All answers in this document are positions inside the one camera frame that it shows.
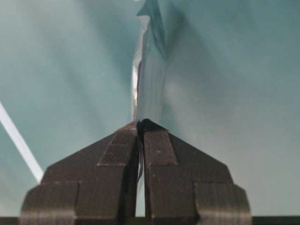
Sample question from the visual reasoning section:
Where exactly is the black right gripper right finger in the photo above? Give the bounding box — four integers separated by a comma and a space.
137, 119, 252, 225

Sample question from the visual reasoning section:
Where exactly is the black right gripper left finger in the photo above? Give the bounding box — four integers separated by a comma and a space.
20, 122, 138, 225

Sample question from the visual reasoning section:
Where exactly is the long blue tape strip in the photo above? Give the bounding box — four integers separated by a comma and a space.
0, 103, 44, 183

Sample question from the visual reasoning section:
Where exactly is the silver zip bag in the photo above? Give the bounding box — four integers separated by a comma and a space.
129, 0, 168, 188

